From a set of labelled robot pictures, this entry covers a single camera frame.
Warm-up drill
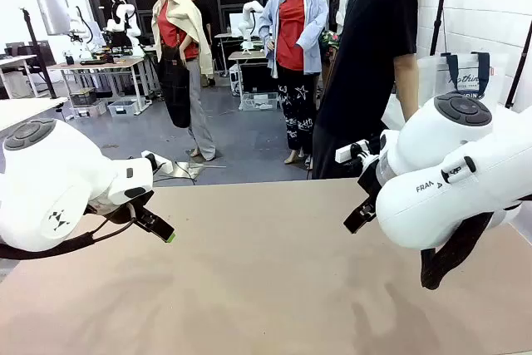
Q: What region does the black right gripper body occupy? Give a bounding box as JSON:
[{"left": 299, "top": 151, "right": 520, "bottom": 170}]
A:
[{"left": 357, "top": 154, "right": 382, "bottom": 207}]

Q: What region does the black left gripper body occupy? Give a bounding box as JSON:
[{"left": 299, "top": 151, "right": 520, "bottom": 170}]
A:
[{"left": 107, "top": 197, "right": 147, "bottom": 224}]

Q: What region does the clear navy-handled shopping bag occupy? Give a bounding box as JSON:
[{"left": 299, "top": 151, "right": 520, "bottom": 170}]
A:
[{"left": 416, "top": 51, "right": 512, "bottom": 113}]

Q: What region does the person's right forearm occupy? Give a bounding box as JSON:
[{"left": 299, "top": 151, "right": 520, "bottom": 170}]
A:
[{"left": 392, "top": 52, "right": 420, "bottom": 126}]

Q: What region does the clear storage bin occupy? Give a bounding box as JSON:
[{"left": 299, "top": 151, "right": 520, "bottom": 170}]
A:
[{"left": 107, "top": 98, "right": 140, "bottom": 118}]

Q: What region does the person in black shirt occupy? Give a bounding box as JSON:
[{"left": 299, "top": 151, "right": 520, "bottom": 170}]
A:
[{"left": 311, "top": 0, "right": 440, "bottom": 181}]

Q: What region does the black storage crate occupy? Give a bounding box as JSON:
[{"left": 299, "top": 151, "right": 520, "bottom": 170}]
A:
[{"left": 67, "top": 87, "right": 98, "bottom": 107}]

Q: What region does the clear plastic box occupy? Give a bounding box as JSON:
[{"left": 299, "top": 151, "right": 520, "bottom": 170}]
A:
[{"left": 239, "top": 91, "right": 279, "bottom": 112}]

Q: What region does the white desk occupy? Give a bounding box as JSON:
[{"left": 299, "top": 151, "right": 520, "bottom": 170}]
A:
[{"left": 0, "top": 96, "right": 70, "bottom": 132}]

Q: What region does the wooden background workbench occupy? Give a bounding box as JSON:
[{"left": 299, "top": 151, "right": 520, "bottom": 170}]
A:
[{"left": 47, "top": 56, "right": 152, "bottom": 117}]

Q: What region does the black cabinet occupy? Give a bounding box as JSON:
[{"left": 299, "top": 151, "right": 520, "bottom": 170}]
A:
[{"left": 240, "top": 62, "right": 279, "bottom": 95}]

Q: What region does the mannequin with blue shirt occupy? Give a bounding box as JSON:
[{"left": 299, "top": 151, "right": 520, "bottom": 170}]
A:
[{"left": 258, "top": 0, "right": 330, "bottom": 165}]

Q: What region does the white computer tower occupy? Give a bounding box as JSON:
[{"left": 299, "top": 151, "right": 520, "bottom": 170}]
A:
[{"left": 229, "top": 64, "right": 244, "bottom": 96}]

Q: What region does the small white-coated mannequin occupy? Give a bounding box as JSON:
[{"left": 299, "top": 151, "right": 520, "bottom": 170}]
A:
[{"left": 335, "top": 0, "right": 358, "bottom": 37}]

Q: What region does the black upright clamp stand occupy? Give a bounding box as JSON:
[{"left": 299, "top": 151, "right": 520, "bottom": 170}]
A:
[{"left": 429, "top": 0, "right": 453, "bottom": 57}]

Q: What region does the mannequin with cream jacket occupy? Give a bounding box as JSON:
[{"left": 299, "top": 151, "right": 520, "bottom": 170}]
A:
[{"left": 148, "top": 0, "right": 218, "bottom": 163}]

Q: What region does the black tripod stand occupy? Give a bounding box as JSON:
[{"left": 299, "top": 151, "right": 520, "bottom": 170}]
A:
[{"left": 19, "top": 7, "right": 58, "bottom": 101}]

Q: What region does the black slanted stand leg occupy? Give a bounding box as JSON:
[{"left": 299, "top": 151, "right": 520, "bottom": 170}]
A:
[{"left": 504, "top": 17, "right": 532, "bottom": 109}]

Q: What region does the white black background robot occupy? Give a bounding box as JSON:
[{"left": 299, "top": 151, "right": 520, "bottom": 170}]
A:
[{"left": 105, "top": 0, "right": 145, "bottom": 51}]

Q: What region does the small white background robot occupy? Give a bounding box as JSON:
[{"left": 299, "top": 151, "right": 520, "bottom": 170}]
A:
[{"left": 241, "top": 0, "right": 265, "bottom": 55}]

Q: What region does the grey hanging panel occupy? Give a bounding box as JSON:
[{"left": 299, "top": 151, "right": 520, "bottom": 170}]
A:
[{"left": 34, "top": 0, "right": 72, "bottom": 37}]

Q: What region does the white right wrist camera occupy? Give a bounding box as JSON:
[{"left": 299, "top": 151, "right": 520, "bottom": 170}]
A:
[{"left": 335, "top": 140, "right": 382, "bottom": 165}]

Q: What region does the metal mannequin base plate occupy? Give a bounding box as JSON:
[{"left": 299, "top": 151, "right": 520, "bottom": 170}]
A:
[{"left": 174, "top": 160, "right": 228, "bottom": 180}]

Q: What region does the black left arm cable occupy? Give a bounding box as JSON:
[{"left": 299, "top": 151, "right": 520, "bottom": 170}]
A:
[{"left": 0, "top": 204, "right": 139, "bottom": 261}]

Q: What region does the white background robot with hose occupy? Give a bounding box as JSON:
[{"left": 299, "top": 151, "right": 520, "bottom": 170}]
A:
[{"left": 67, "top": 5, "right": 99, "bottom": 62}]

